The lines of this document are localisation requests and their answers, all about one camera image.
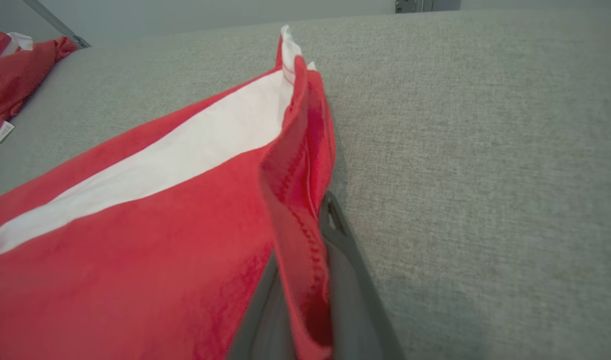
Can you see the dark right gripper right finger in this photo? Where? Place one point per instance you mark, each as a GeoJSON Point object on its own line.
{"type": "Point", "coordinates": [355, 310]}

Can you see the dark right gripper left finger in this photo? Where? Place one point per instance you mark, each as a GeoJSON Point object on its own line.
{"type": "Point", "coordinates": [265, 330]}

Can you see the red shorts with white stripe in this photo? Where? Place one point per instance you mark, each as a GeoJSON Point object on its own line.
{"type": "Point", "coordinates": [135, 250]}

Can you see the red jersey with white sleeves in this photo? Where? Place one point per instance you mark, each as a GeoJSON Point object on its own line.
{"type": "Point", "coordinates": [10, 75]}

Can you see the grey fabric sofa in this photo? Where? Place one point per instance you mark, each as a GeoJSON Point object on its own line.
{"type": "Point", "coordinates": [485, 150]}

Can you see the dark grey hinge plate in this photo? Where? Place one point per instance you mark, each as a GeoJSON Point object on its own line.
{"type": "Point", "coordinates": [407, 5]}

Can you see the grey metal frame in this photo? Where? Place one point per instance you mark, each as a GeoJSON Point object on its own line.
{"type": "Point", "coordinates": [60, 25]}

